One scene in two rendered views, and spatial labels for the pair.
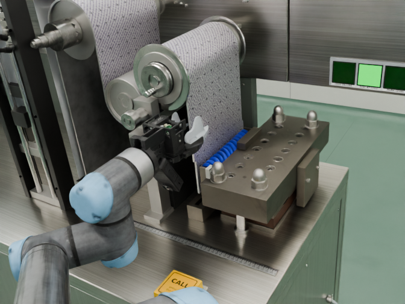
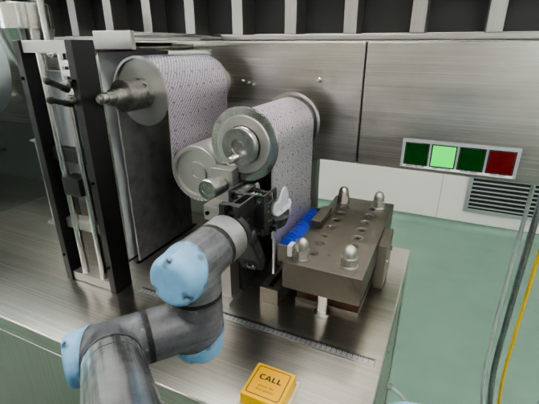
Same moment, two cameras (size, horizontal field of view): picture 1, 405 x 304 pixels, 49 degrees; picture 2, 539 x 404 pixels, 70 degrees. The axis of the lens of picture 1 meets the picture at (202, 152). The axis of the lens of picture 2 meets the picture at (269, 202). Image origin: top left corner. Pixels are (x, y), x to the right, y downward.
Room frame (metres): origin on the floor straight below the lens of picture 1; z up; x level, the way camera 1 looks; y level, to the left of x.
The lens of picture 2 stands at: (0.18, 0.15, 1.43)
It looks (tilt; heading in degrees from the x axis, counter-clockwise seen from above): 22 degrees down; 350
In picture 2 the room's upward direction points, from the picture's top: straight up
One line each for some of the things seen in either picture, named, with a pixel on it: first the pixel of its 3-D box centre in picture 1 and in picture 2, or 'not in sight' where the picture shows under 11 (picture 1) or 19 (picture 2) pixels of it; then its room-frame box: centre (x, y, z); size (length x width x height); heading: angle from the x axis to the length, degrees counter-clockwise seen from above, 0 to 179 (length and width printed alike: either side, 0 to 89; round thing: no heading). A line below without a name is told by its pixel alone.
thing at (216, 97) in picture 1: (216, 105); (293, 180); (0.99, -0.04, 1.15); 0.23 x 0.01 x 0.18; 145
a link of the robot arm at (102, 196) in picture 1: (105, 191); (193, 265); (0.67, 0.18, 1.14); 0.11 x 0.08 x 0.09; 145
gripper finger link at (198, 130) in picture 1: (197, 128); (283, 200); (0.87, 0.00, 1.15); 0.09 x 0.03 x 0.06; 136
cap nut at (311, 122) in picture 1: (311, 118); (378, 199); (1.06, -0.30, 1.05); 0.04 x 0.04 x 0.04
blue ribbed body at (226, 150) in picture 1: (228, 151); (301, 228); (0.98, -0.06, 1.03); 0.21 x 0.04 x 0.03; 145
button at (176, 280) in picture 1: (178, 290); (268, 388); (0.64, 0.07, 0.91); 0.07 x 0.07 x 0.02; 55
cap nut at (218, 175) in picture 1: (217, 171); (301, 248); (0.84, -0.03, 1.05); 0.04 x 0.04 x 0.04
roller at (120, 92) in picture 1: (156, 84); (225, 158); (1.10, 0.10, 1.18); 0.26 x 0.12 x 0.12; 145
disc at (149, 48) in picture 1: (160, 78); (244, 144); (0.92, 0.07, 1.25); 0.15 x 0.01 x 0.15; 55
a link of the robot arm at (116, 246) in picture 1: (106, 237); (188, 324); (0.66, 0.19, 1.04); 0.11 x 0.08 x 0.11; 108
